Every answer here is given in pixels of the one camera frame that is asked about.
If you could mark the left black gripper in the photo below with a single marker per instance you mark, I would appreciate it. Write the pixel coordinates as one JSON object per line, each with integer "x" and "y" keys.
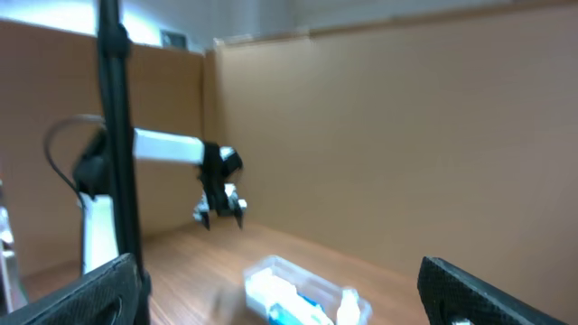
{"x": 219, "y": 197}

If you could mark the clear plastic container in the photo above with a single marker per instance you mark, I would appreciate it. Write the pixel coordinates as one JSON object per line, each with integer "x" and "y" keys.
{"x": 311, "y": 286}

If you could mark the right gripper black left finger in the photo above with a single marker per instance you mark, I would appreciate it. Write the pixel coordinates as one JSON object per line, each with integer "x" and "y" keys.
{"x": 107, "y": 295}

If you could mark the brown cardboard partition wall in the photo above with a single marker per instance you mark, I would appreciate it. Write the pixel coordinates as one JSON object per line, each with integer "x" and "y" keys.
{"x": 366, "y": 149}

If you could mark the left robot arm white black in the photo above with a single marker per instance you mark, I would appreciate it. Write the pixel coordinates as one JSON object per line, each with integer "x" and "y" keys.
{"x": 90, "y": 181}

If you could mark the black camera stand pole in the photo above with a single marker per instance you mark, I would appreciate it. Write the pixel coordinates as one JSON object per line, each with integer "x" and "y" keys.
{"x": 113, "y": 51}

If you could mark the white medicine box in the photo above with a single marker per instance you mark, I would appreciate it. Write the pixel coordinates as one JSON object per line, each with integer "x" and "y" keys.
{"x": 265, "y": 288}

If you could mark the blue lozenge box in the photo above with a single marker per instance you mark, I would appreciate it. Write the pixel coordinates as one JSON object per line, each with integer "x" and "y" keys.
{"x": 279, "y": 315}

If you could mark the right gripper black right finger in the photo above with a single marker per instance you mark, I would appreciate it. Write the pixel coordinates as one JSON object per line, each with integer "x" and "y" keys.
{"x": 451, "y": 295}

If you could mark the white Panadol box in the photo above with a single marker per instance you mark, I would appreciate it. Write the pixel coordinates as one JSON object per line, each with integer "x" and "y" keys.
{"x": 308, "y": 313}

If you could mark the small clear spray bottle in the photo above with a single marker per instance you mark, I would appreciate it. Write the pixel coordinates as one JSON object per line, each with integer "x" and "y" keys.
{"x": 348, "y": 312}

